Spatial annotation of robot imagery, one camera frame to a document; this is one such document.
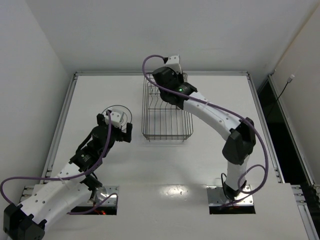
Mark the clear glass plate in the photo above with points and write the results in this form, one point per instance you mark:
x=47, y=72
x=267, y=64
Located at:
x=127, y=113

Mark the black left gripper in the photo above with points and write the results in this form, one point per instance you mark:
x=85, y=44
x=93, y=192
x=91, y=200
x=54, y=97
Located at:
x=124, y=133

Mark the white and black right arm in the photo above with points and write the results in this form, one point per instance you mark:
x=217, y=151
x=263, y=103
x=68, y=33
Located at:
x=239, y=137

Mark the grey wire dish rack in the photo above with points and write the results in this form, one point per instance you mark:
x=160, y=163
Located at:
x=162, y=121

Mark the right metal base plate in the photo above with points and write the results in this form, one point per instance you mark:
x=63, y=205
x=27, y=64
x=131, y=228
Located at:
x=217, y=198

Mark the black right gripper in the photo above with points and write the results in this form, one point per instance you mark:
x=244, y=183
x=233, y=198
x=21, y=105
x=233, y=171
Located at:
x=166, y=77

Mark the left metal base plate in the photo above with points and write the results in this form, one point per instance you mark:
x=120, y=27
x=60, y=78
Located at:
x=98, y=197

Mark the aluminium table frame rail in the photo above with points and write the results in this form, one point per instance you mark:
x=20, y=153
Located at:
x=162, y=185

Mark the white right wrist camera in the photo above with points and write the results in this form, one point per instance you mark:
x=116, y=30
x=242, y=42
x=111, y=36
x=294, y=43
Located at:
x=173, y=62

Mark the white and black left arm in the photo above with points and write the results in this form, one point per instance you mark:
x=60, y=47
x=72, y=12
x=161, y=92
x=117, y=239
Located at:
x=73, y=185

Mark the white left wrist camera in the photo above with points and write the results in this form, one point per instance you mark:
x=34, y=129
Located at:
x=115, y=117

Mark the metal base plate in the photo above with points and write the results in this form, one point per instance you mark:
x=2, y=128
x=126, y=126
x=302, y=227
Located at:
x=217, y=198
x=98, y=197

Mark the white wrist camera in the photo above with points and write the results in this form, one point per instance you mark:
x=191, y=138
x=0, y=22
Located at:
x=173, y=62
x=115, y=117

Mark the orange sunburst white plate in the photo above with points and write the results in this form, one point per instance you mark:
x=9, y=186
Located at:
x=185, y=77

